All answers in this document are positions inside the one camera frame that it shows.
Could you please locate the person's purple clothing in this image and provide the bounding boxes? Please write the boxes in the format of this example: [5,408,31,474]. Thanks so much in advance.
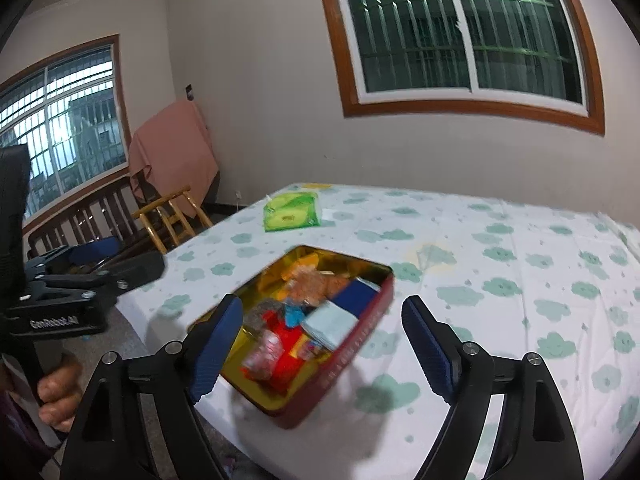
[0,390,61,480]

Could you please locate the dark wooden bench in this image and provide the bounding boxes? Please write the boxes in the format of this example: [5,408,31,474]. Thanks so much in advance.
[22,175,166,271]

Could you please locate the brown framed barred window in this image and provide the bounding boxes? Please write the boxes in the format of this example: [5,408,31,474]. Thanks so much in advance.
[312,0,606,136]

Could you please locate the light wooden chair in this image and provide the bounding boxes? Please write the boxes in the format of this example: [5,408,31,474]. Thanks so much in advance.
[132,185,213,255]

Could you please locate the round orange cracker packet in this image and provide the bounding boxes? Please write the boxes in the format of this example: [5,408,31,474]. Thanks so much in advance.
[320,274,353,303]

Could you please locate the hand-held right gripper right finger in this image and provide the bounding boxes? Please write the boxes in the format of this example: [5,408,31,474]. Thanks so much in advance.
[401,296,583,480]

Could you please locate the red snack packet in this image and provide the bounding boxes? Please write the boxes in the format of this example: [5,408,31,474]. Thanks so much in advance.
[240,310,303,391]

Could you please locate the green tissue pack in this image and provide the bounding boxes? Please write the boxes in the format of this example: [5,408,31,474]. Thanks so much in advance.
[262,190,321,233]

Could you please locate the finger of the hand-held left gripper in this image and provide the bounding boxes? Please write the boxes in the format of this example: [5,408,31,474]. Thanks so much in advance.
[25,237,123,277]
[30,251,166,306]

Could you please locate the wooden chair with pink cloth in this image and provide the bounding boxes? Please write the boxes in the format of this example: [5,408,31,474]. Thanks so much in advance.
[129,99,220,220]

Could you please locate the bright barred side window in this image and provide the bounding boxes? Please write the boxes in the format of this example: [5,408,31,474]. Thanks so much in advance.
[0,34,133,231]

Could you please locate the navy and light blue packet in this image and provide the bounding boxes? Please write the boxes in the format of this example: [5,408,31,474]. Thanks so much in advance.
[300,277,383,353]

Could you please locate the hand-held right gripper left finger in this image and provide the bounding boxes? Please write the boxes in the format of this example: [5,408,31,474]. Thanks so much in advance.
[60,294,244,480]

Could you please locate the red and gold tin box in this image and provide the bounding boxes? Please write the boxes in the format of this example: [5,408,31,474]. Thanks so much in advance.
[186,245,396,430]

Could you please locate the pink candy packet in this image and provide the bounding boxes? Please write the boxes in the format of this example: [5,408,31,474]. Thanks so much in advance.
[242,335,286,383]

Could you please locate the person's left hand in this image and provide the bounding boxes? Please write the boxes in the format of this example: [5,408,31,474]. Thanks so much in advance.
[37,352,85,433]

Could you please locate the clear orange cracker pack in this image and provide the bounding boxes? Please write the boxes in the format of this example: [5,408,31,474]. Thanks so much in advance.
[287,269,331,308]

